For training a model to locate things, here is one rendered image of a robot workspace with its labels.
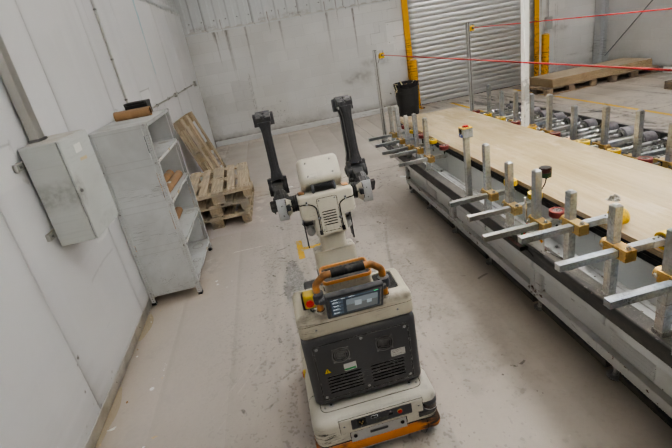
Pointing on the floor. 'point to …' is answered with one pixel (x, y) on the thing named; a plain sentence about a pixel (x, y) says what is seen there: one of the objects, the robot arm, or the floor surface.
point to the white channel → (524, 32)
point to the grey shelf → (153, 201)
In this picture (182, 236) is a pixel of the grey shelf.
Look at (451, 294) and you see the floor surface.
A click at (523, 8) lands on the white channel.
